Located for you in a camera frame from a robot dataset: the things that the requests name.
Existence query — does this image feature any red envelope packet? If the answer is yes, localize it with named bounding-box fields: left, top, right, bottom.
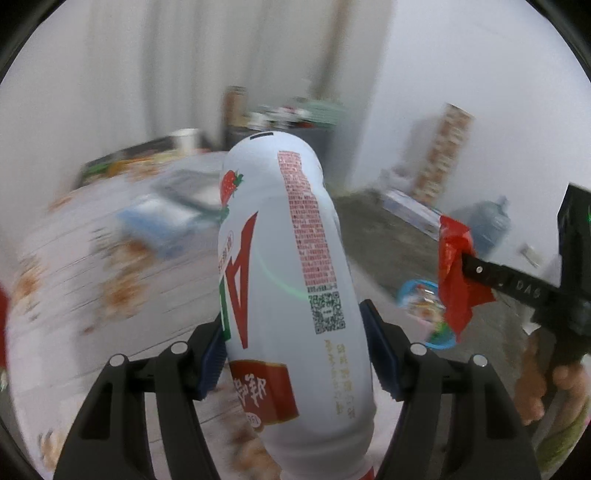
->
left=438, top=215, right=496, bottom=339

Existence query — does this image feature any white bottle red cap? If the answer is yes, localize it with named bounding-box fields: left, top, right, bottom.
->
left=218, top=131, right=376, bottom=479

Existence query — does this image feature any blue white medicine box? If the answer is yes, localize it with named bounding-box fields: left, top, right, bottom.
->
left=116, top=194, right=216, bottom=258

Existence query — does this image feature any white cable box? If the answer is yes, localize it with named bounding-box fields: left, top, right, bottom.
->
left=153, top=169, right=221, bottom=214

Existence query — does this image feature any person's right hand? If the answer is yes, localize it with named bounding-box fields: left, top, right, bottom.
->
left=513, top=331, right=591, bottom=428

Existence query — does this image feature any blue water jug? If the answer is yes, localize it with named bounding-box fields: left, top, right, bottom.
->
left=468, top=196, right=511, bottom=258

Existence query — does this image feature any floral tablecloth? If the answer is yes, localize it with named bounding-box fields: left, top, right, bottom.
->
left=4, top=151, right=417, bottom=480

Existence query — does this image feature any white flat carton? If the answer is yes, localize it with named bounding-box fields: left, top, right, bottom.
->
left=381, top=189, right=441, bottom=240

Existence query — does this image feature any patterned tile box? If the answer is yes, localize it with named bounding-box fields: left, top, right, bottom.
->
left=412, top=104, right=474, bottom=207

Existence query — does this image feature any dark grey cabinet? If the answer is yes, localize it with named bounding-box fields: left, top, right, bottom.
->
left=223, top=124, right=366, bottom=190

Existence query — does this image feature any white paper cup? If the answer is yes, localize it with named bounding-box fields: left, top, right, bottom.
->
left=169, top=128, right=200, bottom=156

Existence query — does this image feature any orange brown bottle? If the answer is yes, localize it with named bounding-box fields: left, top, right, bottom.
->
left=223, top=86, right=247, bottom=127

